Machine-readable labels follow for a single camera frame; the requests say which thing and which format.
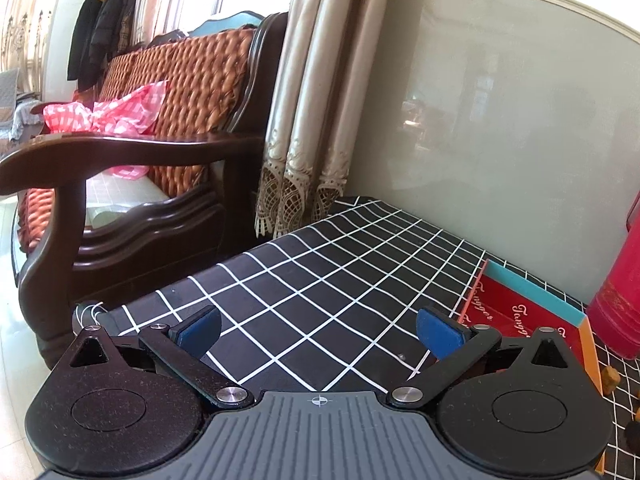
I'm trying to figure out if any red cardboard box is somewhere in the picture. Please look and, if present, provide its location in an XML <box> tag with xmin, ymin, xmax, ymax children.
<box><xmin>456</xmin><ymin>260</ymin><xmax>612</xmax><ymax>478</ymax></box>

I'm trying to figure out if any black white grid tablecloth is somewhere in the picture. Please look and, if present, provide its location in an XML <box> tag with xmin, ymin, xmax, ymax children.
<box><xmin>74</xmin><ymin>195</ymin><xmax>640</xmax><ymax>480</ymax></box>

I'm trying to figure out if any orange with brown top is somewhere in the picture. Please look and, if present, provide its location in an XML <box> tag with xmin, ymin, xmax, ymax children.
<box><xmin>601</xmin><ymin>365</ymin><xmax>622</xmax><ymax>396</ymax></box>

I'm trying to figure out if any red thermos flask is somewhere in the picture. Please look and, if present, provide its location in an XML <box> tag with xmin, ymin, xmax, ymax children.
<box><xmin>587</xmin><ymin>195</ymin><xmax>640</xmax><ymax>360</ymax></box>

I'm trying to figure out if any dark wooden sofa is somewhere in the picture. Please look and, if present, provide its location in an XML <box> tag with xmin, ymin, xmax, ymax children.
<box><xmin>1</xmin><ymin>13</ymin><xmax>288</xmax><ymax>366</ymax></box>

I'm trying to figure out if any pink checkered plastic bag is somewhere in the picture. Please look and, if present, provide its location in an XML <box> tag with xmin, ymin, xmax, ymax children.
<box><xmin>42</xmin><ymin>79</ymin><xmax>168</xmax><ymax>181</ymax></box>

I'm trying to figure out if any orange woven sofa cushion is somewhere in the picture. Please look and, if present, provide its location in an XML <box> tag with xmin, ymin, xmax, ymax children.
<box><xmin>17</xmin><ymin>26</ymin><xmax>257</xmax><ymax>254</ymax></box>

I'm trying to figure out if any black hanging coat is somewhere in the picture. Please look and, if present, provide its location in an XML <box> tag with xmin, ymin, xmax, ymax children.
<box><xmin>67</xmin><ymin>0</ymin><xmax>137</xmax><ymax>92</ymax></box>

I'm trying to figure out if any beige lace curtain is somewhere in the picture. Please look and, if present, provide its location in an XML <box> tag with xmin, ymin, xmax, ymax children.
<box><xmin>255</xmin><ymin>0</ymin><xmax>387</xmax><ymax>238</ymax></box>

